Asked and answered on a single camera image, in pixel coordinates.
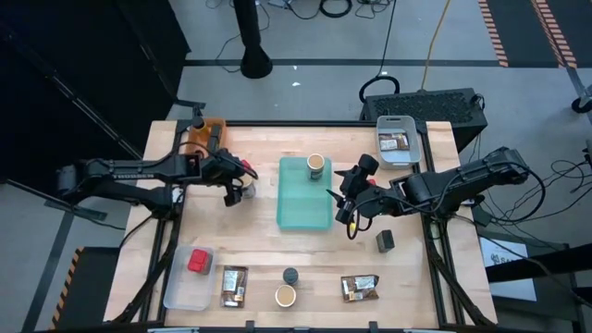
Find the black partition foot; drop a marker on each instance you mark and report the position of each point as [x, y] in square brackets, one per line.
[94, 214]

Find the brown spice packet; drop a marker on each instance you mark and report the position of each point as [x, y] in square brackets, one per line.
[233, 287]
[394, 142]
[358, 287]

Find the clear plastic bin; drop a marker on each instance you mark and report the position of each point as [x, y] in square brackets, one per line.
[180, 291]

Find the garlic powder bottle black cap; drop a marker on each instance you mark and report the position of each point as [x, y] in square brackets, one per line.
[290, 275]

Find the black metal beam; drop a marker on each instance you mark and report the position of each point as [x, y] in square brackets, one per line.
[546, 263]

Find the black pepper tin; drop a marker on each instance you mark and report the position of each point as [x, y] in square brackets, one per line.
[215, 143]
[385, 240]
[216, 131]

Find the tan lid glass spice jar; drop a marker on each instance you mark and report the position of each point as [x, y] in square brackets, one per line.
[250, 188]
[316, 162]

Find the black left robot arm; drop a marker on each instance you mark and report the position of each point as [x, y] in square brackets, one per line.
[139, 168]

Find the grey plastic bin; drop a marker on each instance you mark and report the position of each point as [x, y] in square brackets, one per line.
[398, 159]

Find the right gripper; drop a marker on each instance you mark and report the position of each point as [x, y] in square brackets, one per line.
[365, 194]

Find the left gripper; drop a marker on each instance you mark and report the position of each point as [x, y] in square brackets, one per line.
[222, 168]

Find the black computer case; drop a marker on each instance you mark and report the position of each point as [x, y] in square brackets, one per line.
[423, 106]

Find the paper cup front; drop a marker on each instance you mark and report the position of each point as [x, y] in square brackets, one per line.
[285, 296]

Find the black partition curtain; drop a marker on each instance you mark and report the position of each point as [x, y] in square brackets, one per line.
[69, 69]

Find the black table frame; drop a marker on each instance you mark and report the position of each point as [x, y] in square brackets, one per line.
[300, 123]

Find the black platform hazard stripes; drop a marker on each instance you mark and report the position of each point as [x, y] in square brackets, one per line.
[90, 287]

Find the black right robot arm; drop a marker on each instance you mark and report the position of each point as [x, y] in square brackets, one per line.
[453, 180]

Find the white printed sign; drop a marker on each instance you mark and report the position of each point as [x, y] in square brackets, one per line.
[501, 259]

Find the black mat orange stripes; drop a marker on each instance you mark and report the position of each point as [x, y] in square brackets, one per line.
[522, 32]

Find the black caster wheel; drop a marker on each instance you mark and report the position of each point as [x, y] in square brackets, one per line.
[580, 105]

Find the orange plastic bin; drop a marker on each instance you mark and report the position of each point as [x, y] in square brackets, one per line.
[192, 141]

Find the black floor stand pole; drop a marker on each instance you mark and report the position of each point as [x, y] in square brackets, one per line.
[252, 46]

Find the black power adapter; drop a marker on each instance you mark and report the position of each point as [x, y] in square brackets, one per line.
[483, 215]

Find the teal plastic bin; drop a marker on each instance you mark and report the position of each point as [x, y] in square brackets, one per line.
[303, 203]

